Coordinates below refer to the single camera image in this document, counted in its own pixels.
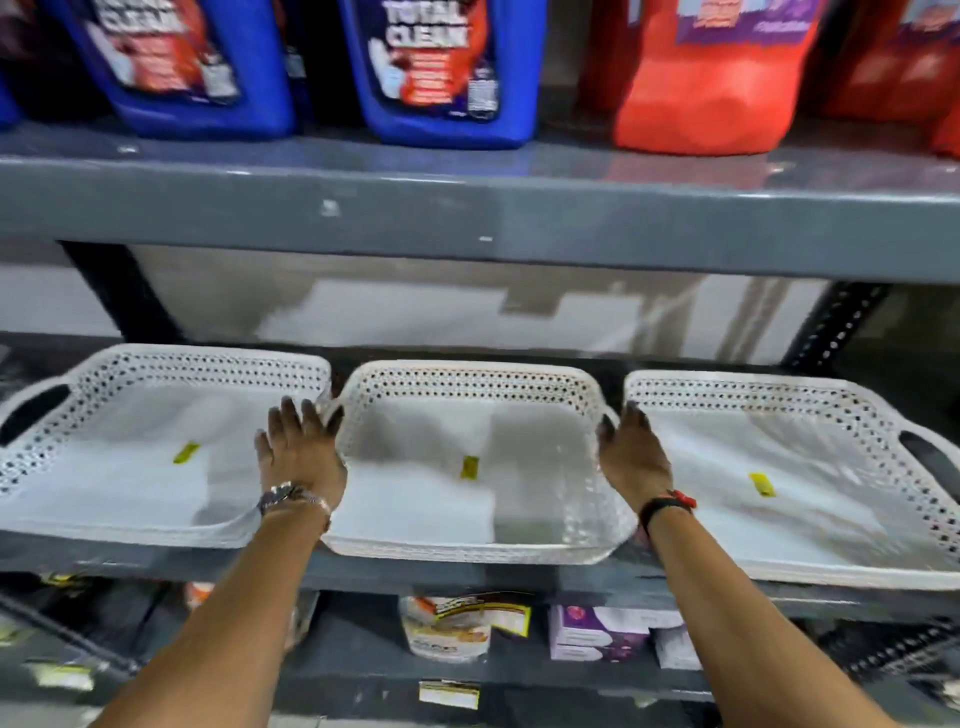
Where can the grey metal shelving rack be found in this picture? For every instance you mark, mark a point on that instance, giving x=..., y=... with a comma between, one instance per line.
x=480, y=217

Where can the blue detergent jug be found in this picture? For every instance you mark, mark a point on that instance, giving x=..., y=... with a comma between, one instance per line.
x=517, y=90
x=247, y=97

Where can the yellow sticker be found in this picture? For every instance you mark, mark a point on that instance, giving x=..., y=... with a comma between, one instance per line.
x=469, y=467
x=186, y=453
x=762, y=485

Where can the person's right thumb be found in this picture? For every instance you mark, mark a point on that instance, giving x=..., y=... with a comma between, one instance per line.
x=606, y=429

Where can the white perforated plastic basket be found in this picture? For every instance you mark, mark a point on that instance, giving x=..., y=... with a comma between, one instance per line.
x=810, y=495
x=120, y=480
x=480, y=510

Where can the silver wristwatch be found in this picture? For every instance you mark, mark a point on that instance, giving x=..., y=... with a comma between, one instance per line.
x=289, y=495

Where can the person's left little finger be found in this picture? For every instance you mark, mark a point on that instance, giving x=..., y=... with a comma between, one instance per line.
x=263, y=448

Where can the white shelf price label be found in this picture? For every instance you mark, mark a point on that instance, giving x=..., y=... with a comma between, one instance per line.
x=448, y=695
x=61, y=676

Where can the small white box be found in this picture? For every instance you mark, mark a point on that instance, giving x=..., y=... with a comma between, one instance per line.
x=675, y=649

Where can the person's left middle finger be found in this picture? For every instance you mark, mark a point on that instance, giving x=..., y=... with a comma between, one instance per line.
x=291, y=418

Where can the person's left forearm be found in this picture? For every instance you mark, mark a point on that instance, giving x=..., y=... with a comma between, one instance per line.
x=225, y=630

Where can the person's right forearm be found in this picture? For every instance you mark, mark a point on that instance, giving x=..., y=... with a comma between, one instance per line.
x=742, y=630

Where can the person's left thumb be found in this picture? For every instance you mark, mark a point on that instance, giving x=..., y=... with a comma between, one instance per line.
x=334, y=421

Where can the purple and white box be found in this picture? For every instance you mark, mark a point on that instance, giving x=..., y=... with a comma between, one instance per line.
x=592, y=634

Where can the white refill pouch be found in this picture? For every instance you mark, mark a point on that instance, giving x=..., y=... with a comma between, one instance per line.
x=442, y=630

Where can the person's left hand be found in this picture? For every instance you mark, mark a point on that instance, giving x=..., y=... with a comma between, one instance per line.
x=304, y=469

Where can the black and red wristband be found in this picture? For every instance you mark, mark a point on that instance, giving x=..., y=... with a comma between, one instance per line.
x=664, y=504

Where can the person's right hand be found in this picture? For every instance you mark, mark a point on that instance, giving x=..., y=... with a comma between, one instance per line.
x=637, y=461

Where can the red detergent jug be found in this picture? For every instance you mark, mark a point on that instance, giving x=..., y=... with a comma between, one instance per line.
x=877, y=75
x=948, y=133
x=705, y=97

